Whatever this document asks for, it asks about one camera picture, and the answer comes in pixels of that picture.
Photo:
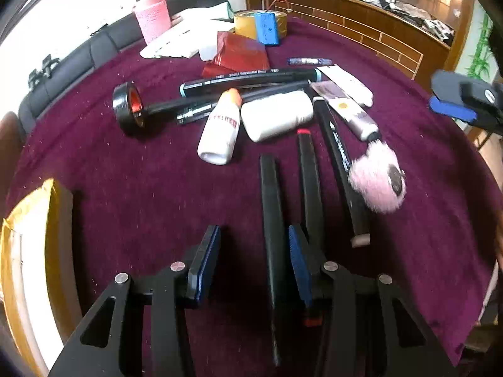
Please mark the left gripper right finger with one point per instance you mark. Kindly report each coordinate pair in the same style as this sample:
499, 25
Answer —
364, 326

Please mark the blue clear ballpoint pen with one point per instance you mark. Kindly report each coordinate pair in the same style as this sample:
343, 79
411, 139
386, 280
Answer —
309, 62

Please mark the pink knitted bottle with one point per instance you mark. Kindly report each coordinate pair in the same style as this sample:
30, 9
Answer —
153, 18

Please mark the black electrical tape roll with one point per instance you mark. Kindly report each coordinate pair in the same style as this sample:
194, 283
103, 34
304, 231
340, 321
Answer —
128, 108

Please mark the blue battery pack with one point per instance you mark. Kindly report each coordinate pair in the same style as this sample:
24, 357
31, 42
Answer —
266, 28

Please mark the white bottle orange cap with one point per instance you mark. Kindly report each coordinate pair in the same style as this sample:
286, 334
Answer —
220, 133

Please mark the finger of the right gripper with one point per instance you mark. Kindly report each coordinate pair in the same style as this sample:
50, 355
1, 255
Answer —
452, 110

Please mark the black marker red end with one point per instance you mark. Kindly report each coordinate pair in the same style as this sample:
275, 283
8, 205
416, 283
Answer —
312, 224

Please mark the white cylindrical container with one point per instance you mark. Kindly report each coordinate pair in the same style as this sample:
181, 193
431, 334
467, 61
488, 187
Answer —
274, 115

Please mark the black leather car seat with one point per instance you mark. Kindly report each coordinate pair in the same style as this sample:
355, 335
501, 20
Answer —
59, 76

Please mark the gold-lined white tray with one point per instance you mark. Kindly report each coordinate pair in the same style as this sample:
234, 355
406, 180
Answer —
40, 295

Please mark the white papers and notebook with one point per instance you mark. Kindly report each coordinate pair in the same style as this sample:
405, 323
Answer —
195, 32

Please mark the wooden cabinet counter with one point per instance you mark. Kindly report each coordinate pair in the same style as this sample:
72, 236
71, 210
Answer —
413, 51

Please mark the pink-grey cosmetic tube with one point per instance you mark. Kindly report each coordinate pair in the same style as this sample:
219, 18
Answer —
355, 117

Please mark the long black teal-tipped marker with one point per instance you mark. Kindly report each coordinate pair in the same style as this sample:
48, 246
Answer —
258, 78

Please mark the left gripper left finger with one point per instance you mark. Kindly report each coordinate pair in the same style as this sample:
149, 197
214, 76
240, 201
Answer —
108, 341

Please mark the maroon velvet tablecloth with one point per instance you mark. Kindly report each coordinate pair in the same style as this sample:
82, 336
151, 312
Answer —
140, 203

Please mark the brown chair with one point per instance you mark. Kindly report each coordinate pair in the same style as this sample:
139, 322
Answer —
12, 139

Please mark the pink fluffy pompom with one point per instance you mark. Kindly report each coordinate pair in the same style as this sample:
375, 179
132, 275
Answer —
377, 176

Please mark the white cosmetic tube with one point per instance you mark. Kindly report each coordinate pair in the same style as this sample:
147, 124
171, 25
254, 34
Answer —
351, 85

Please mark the black marker white print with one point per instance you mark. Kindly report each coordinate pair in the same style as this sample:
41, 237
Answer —
355, 211

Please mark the red foil packet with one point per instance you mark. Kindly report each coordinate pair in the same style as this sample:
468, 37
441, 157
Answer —
236, 54

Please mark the plain black marker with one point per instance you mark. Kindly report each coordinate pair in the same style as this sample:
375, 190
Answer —
274, 241

